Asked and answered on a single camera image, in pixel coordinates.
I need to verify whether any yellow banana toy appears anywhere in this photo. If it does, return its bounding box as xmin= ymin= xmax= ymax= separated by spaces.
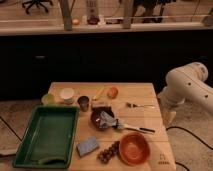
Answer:
xmin=92 ymin=87 xmax=104 ymax=101

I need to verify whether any crumpled grey foil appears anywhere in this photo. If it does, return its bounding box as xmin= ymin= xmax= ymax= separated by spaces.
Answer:
xmin=99 ymin=111 xmax=117 ymax=129

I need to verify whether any white ceramic cup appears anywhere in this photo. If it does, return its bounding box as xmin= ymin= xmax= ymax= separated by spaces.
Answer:
xmin=59 ymin=88 xmax=75 ymax=104

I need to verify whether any black office chair base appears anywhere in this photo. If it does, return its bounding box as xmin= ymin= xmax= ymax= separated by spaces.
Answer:
xmin=22 ymin=0 xmax=53 ymax=14

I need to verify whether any small green bowl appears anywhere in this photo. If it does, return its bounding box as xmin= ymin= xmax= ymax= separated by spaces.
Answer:
xmin=41 ymin=93 xmax=55 ymax=105

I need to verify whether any red orange bowl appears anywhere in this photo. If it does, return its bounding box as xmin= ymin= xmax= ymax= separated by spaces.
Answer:
xmin=119 ymin=132 xmax=150 ymax=166

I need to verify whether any small metal cup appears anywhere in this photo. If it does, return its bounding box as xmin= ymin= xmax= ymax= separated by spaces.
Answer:
xmin=77 ymin=96 xmax=89 ymax=112

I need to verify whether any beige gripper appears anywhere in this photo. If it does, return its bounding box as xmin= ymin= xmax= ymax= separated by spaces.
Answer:
xmin=161 ymin=106 xmax=176 ymax=127

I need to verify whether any black cable on floor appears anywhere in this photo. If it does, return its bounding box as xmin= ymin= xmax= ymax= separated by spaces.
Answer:
xmin=165 ymin=125 xmax=213 ymax=151

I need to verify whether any orange fruit toy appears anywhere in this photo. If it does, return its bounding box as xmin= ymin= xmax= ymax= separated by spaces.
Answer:
xmin=107 ymin=87 xmax=118 ymax=99

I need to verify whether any dark purple grape bunch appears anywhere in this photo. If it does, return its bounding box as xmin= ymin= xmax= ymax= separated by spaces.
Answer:
xmin=97 ymin=141 xmax=119 ymax=164

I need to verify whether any silver metal fork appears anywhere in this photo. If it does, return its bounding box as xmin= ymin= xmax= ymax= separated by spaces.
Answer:
xmin=126 ymin=102 xmax=155 ymax=108

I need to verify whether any green plastic tray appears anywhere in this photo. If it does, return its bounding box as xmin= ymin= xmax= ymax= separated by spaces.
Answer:
xmin=13 ymin=106 xmax=79 ymax=169

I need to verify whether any blue sponge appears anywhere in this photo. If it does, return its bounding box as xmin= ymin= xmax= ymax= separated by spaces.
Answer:
xmin=77 ymin=136 xmax=99 ymax=157

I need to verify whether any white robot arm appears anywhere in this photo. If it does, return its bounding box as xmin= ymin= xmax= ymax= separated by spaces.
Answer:
xmin=157 ymin=62 xmax=213 ymax=126

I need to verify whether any brown block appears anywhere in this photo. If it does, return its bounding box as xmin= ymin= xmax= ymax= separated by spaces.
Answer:
xmin=91 ymin=101 xmax=110 ymax=110

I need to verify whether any dark brown bowl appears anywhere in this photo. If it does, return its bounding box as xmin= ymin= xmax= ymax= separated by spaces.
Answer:
xmin=90 ymin=108 xmax=114 ymax=130

